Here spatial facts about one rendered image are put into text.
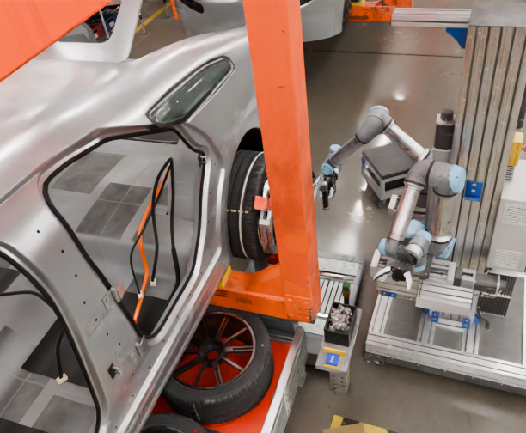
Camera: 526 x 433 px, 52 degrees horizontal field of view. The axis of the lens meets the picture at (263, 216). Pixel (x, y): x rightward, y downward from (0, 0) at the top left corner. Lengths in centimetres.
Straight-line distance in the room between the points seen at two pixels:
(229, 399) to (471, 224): 151
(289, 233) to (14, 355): 146
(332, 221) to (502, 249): 178
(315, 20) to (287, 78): 331
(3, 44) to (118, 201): 245
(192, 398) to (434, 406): 139
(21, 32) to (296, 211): 174
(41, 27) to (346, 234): 356
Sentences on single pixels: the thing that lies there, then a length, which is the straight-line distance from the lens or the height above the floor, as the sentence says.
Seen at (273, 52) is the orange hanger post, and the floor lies 210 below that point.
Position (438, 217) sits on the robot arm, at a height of 119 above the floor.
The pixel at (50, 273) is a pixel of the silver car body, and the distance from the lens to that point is 189.
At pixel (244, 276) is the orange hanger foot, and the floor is 68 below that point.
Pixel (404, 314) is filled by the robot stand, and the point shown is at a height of 21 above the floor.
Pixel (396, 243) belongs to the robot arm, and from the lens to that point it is 253.
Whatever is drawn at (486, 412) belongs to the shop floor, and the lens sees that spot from 344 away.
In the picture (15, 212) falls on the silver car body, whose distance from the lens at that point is 188.
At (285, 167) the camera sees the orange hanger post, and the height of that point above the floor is 158.
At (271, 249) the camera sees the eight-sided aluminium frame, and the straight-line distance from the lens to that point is 309.
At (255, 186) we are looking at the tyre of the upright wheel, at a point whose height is 114.
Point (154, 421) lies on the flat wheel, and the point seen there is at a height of 50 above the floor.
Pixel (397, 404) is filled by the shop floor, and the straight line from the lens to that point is 338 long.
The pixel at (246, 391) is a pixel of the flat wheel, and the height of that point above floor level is 48.
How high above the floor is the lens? 293
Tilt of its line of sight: 41 degrees down
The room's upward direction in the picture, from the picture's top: 9 degrees counter-clockwise
